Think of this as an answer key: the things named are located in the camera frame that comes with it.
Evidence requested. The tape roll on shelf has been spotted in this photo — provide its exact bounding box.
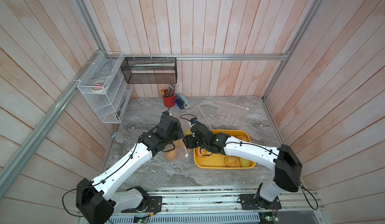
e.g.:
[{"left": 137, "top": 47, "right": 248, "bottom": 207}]
[{"left": 90, "top": 79, "right": 109, "bottom": 93}]

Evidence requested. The black mesh wall basket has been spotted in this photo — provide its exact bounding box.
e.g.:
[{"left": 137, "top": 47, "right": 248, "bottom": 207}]
[{"left": 120, "top": 57, "right": 177, "bottom": 84}]

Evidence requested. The light blue stapler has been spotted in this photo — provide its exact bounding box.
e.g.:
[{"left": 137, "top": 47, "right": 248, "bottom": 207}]
[{"left": 177, "top": 93, "right": 189, "bottom": 109}]

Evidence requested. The coloured pencils bunch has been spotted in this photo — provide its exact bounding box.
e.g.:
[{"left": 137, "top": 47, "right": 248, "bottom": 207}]
[{"left": 161, "top": 83, "right": 175, "bottom": 98}]

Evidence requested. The clear zipper bag pink zip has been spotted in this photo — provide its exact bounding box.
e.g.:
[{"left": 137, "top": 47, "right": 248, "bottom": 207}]
[{"left": 165, "top": 122, "right": 193, "bottom": 162}]

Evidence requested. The red metal pencil bucket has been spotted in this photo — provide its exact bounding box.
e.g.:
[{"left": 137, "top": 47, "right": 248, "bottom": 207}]
[{"left": 163, "top": 95, "right": 175, "bottom": 108}]

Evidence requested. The yellow plastic tray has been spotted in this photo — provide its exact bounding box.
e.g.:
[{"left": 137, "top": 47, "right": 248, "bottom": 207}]
[{"left": 194, "top": 130, "right": 256, "bottom": 170}]

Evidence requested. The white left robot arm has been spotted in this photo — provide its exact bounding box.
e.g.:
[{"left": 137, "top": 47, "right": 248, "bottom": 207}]
[{"left": 76, "top": 114, "right": 183, "bottom": 224}]

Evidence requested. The white wire mesh shelf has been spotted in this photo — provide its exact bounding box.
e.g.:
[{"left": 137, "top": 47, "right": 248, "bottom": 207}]
[{"left": 77, "top": 51, "right": 133, "bottom": 124}]

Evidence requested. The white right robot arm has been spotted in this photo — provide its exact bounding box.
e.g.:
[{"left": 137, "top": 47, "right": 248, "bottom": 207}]
[{"left": 183, "top": 118, "right": 302, "bottom": 210}]

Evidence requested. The potato in tray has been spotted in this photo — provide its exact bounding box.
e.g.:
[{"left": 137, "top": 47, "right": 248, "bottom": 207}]
[
  {"left": 239, "top": 157, "right": 251, "bottom": 168},
  {"left": 236, "top": 135, "right": 249, "bottom": 142},
  {"left": 224, "top": 156, "right": 241, "bottom": 168},
  {"left": 195, "top": 148, "right": 207, "bottom": 158}
]

